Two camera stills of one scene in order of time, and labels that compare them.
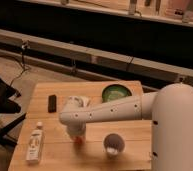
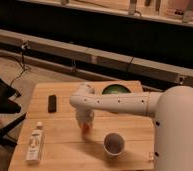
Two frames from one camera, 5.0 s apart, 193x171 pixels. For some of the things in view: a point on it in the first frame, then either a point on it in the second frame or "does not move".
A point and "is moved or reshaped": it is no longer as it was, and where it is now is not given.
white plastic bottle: [35, 145] does not move
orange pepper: [79, 139] is moved or reshaped
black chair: [1, 93] does not move
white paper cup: [113, 145] does not move
